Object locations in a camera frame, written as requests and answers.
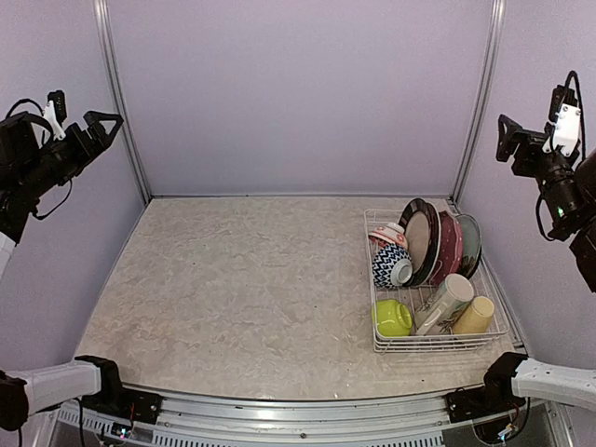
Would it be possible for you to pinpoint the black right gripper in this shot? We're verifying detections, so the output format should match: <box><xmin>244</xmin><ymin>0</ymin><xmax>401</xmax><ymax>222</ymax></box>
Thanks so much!
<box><xmin>496</xmin><ymin>113</ymin><xmax>587</xmax><ymax>232</ymax></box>

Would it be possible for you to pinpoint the white wire dish rack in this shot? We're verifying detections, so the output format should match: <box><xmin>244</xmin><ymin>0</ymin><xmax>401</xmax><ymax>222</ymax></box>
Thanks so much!
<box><xmin>364</xmin><ymin>199</ymin><xmax>509</xmax><ymax>353</ymax></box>

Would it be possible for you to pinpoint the white red patterned bowl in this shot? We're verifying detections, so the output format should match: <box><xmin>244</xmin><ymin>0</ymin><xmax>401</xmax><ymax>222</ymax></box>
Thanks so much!
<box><xmin>368</xmin><ymin>222</ymin><xmax>409</xmax><ymax>250</ymax></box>

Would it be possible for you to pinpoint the right aluminium corner post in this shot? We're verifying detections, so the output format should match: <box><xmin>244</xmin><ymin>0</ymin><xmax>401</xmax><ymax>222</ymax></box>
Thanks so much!
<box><xmin>450</xmin><ymin>0</ymin><xmax>507</xmax><ymax>207</ymax></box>

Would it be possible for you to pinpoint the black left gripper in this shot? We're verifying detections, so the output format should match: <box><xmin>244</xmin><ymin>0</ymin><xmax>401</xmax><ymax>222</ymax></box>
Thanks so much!
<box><xmin>17</xmin><ymin>109</ymin><xmax>122</xmax><ymax>196</ymax></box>

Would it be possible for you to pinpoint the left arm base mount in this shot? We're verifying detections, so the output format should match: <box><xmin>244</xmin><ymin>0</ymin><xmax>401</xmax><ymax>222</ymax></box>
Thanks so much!
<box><xmin>82</xmin><ymin>387</ymin><xmax>163</xmax><ymax>425</ymax></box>

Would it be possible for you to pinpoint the black rimmed striped plate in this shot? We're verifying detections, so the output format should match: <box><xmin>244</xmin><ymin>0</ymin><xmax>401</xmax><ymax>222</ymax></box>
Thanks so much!
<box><xmin>399</xmin><ymin>197</ymin><xmax>441</xmax><ymax>288</ymax></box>

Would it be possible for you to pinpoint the white printed mug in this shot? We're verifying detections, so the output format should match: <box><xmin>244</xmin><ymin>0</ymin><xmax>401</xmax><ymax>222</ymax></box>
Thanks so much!
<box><xmin>414</xmin><ymin>274</ymin><xmax>474</xmax><ymax>336</ymax></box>

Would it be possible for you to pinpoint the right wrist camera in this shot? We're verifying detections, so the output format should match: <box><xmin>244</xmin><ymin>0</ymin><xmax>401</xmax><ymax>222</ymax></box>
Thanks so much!
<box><xmin>542</xmin><ymin>85</ymin><xmax>581</xmax><ymax>158</ymax></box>

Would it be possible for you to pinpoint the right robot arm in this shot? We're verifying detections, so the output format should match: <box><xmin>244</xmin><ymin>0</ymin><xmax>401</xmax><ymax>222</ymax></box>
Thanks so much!
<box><xmin>476</xmin><ymin>105</ymin><xmax>595</xmax><ymax>413</ymax></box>

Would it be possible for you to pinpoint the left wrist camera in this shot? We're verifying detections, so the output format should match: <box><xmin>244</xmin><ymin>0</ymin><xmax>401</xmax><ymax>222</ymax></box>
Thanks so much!
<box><xmin>43</xmin><ymin>89</ymin><xmax>67</xmax><ymax>141</ymax></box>

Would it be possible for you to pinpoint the lime green bowl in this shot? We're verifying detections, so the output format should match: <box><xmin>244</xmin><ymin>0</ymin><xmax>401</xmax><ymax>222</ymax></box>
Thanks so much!
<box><xmin>372</xmin><ymin>299</ymin><xmax>413</xmax><ymax>338</ymax></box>

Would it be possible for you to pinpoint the left aluminium corner post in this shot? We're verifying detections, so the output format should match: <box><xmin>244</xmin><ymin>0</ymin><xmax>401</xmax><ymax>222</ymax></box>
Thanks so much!
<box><xmin>93</xmin><ymin>0</ymin><xmax>153</xmax><ymax>206</ymax></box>

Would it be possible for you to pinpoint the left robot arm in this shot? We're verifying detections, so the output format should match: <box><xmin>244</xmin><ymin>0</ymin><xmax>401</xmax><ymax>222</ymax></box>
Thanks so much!
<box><xmin>1</xmin><ymin>111</ymin><xmax>130</xmax><ymax>431</ymax></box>

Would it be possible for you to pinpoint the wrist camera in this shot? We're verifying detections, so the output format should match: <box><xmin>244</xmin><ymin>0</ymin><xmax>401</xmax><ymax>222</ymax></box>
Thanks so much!
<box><xmin>43</xmin><ymin>89</ymin><xmax>67</xmax><ymax>141</ymax></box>
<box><xmin>542</xmin><ymin>85</ymin><xmax>581</xmax><ymax>158</ymax></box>

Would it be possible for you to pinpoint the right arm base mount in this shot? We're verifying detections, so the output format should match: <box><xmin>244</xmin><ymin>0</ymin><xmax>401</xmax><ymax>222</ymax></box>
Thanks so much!
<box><xmin>445</xmin><ymin>386</ymin><xmax>526</xmax><ymax>424</ymax></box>

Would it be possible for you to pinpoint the aluminium front rail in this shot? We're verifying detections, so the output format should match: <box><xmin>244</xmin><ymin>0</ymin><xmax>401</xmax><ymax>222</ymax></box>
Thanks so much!
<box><xmin>46</xmin><ymin>372</ymin><xmax>572</xmax><ymax>447</ymax></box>

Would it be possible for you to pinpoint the pink polka dot plate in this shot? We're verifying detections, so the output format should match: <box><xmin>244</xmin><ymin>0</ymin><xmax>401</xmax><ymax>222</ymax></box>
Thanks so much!
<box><xmin>429</xmin><ymin>211</ymin><xmax>464</xmax><ymax>286</ymax></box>

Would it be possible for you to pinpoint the light blue floral plate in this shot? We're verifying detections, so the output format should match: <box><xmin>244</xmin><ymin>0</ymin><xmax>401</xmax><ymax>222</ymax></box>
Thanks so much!
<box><xmin>456</xmin><ymin>214</ymin><xmax>481</xmax><ymax>278</ymax></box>

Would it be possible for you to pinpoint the yellow cup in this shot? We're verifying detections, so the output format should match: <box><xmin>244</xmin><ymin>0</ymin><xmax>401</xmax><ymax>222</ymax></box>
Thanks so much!
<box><xmin>453</xmin><ymin>296</ymin><xmax>495</xmax><ymax>335</ymax></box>

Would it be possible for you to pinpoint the aluminium corner post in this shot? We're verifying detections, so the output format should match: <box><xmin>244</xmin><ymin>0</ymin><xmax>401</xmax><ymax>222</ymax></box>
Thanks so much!
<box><xmin>450</xmin><ymin>0</ymin><xmax>507</xmax><ymax>207</ymax></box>
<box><xmin>93</xmin><ymin>0</ymin><xmax>153</xmax><ymax>206</ymax></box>

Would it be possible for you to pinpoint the blue white zigzag bowl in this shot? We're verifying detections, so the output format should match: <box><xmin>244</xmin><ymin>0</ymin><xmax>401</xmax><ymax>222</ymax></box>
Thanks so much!
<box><xmin>372</xmin><ymin>244</ymin><xmax>413</xmax><ymax>290</ymax></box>

